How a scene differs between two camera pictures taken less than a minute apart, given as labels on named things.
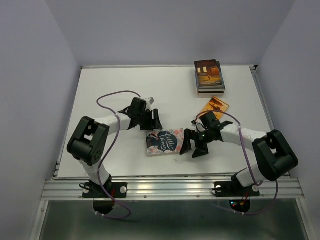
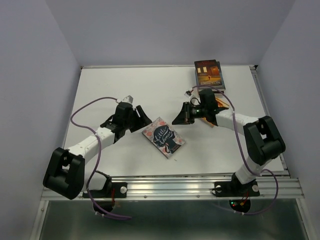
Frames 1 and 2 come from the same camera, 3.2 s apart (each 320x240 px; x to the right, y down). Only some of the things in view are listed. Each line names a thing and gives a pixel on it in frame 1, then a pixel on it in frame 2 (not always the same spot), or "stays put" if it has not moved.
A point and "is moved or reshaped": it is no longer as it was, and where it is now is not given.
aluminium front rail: x=148 y=188 stays put
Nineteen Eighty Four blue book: x=209 y=75 stays put
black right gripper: x=201 y=150 → x=184 y=117
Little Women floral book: x=165 y=142 is moved or reshaped
